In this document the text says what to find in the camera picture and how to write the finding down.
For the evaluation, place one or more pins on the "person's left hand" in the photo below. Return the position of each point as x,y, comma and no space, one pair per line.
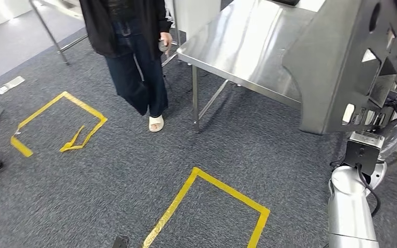
167,39

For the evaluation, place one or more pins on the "black plastic plate bracket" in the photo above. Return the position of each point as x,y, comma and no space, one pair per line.
321,68

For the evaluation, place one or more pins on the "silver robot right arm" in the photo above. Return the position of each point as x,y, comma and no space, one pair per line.
349,212

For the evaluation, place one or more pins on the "stainless steel workbench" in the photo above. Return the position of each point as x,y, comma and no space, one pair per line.
253,41

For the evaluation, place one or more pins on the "white cabinet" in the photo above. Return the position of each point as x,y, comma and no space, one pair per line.
198,17

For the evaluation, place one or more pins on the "person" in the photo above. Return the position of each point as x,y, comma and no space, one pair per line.
126,85

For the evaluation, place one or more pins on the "person's white slipper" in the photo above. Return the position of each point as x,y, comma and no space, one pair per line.
156,124

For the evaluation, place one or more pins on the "steel side table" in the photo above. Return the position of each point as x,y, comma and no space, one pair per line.
49,34

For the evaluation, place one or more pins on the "white floor socket plate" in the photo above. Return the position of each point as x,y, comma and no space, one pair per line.
10,85

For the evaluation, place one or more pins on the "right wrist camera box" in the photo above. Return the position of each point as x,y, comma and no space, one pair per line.
361,154

